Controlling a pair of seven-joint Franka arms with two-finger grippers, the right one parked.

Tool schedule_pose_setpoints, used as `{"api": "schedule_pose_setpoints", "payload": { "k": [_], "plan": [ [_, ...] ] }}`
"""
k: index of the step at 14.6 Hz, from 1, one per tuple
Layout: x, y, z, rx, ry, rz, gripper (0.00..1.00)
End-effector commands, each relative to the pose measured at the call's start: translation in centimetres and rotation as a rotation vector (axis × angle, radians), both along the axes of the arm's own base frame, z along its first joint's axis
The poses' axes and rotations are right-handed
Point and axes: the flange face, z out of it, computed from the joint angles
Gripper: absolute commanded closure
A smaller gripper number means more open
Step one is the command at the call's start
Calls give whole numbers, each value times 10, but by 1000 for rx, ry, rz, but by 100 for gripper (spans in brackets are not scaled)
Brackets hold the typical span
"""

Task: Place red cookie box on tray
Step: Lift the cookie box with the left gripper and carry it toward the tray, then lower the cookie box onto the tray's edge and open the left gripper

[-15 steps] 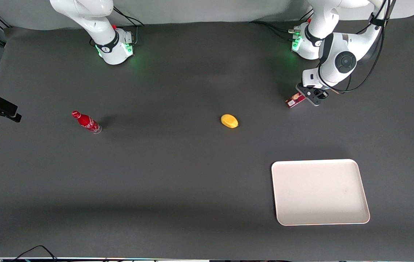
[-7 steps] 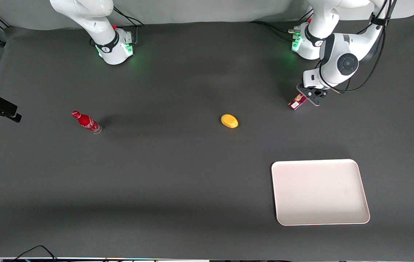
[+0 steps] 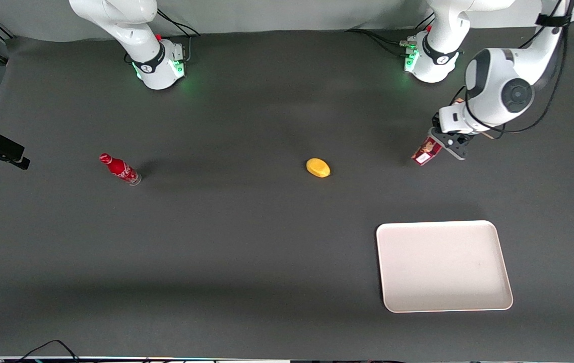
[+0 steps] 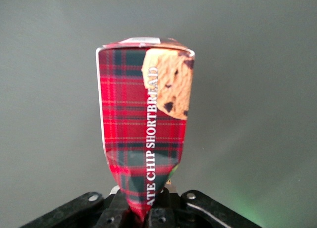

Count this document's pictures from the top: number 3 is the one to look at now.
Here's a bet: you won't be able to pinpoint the red cola bottle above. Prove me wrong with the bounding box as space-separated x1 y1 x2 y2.
99 153 142 187

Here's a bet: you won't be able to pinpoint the black cables at arm base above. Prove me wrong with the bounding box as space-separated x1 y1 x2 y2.
157 9 201 62
346 14 436 64

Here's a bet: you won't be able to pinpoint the black loose cable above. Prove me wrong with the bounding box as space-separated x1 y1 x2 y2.
17 340 82 363

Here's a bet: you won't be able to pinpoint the yellow lemon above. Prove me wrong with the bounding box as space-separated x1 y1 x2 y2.
306 158 331 178

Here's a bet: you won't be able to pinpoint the white rectangular tray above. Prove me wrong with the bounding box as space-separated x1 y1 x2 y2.
376 220 514 314

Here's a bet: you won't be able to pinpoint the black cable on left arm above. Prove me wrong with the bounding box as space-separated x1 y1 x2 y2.
449 0 574 139

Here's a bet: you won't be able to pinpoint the dark grey table mat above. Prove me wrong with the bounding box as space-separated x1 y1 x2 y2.
0 18 574 361

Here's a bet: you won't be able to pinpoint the white backdrop cloth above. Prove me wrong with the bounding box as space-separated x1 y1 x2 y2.
0 0 574 42

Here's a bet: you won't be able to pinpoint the black cables at right arm base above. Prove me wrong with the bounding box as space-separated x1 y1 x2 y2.
157 9 201 62

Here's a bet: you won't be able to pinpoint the black cables at left arm base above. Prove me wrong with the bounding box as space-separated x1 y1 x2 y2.
346 14 436 64

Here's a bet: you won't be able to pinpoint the red cookie box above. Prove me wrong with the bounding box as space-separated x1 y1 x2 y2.
411 136 443 166

